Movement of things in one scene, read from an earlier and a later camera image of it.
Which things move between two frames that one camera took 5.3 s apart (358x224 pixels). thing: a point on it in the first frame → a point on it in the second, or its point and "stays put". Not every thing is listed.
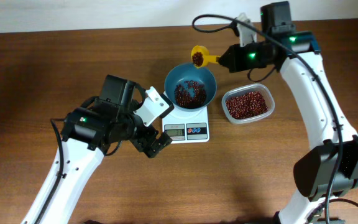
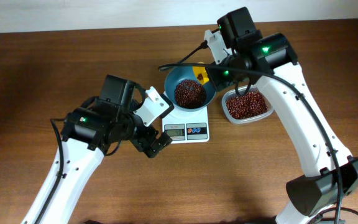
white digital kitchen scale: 185,127 stays put
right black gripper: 232,58 → 215,78
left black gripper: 146,142 stays put
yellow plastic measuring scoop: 207,58 → 201,73
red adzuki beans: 192,94 stays put
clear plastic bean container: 248,102 stays put
